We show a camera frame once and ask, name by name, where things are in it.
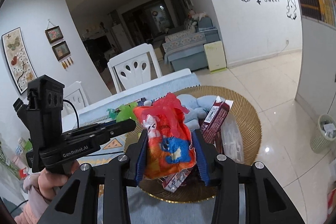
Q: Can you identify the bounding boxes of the orange snack packet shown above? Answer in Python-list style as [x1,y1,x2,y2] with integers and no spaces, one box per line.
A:
[133,103,197,180]

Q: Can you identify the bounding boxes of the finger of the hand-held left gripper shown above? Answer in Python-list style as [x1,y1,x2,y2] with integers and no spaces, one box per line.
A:
[64,118,137,147]

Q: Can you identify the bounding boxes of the red silver snack packet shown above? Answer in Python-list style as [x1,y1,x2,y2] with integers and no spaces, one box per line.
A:
[157,169,195,191]

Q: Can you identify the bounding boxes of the translucent green figure toy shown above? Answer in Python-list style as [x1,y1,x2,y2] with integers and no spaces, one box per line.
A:
[115,101,138,123]

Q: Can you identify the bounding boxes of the pale green waste basket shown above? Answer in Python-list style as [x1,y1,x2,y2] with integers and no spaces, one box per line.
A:
[310,114,336,153]

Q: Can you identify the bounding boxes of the white refrigerator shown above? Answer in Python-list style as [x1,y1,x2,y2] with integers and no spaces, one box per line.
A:
[110,24,132,50]

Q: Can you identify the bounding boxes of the golden woven basket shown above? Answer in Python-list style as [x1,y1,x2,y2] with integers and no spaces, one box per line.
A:
[124,85,262,203]

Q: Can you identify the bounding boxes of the blue grey sofa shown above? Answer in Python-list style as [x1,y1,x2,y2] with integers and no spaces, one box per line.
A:
[163,17,221,72]

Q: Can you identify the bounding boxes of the butterfly wall hanging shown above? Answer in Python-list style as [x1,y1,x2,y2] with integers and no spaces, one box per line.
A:
[1,27,37,94]

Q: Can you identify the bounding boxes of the yellow hanging tassels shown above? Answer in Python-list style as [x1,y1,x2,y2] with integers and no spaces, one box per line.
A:
[61,57,74,70]

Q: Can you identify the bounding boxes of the clear plastic bag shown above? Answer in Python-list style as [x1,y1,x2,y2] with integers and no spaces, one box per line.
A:
[215,114,246,164]

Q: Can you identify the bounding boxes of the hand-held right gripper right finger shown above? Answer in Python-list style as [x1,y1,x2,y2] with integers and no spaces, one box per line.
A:
[192,129,306,224]

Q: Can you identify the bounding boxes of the blue plush toy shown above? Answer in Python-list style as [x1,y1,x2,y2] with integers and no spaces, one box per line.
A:
[176,94,218,132]

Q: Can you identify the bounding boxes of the plush toys on sofa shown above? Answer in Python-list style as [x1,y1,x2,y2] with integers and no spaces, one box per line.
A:
[188,10,207,23]

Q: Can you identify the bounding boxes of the black cable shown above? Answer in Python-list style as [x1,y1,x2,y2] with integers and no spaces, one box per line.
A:
[62,99,80,131]

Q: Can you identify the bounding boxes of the framed wall picture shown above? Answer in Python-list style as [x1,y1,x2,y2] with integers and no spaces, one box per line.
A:
[45,26,63,43]
[52,41,71,61]

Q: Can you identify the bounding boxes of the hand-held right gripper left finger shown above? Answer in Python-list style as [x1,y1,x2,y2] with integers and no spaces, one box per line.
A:
[39,130,150,224]

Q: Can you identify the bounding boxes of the dark red box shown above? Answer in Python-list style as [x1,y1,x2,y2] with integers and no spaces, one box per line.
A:
[201,95,234,146]

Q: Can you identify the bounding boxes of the person's left forearm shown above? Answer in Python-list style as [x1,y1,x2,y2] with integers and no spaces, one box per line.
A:
[22,174,53,224]

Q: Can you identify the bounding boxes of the pale yellow standing panel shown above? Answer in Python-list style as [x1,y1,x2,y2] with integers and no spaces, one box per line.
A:
[204,41,227,73]

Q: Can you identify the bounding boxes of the white chair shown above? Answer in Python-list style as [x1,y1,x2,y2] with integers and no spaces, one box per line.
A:
[63,81,90,110]
[108,43,163,93]

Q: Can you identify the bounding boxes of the person's left hand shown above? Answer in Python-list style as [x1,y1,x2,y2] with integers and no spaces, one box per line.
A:
[38,161,80,201]

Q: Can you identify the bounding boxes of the dark framed glass door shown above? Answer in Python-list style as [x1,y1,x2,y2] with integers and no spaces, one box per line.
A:
[123,0,175,43]

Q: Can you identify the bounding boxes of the translucent red figure toy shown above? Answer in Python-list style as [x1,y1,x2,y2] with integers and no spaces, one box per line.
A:
[152,92,190,140]

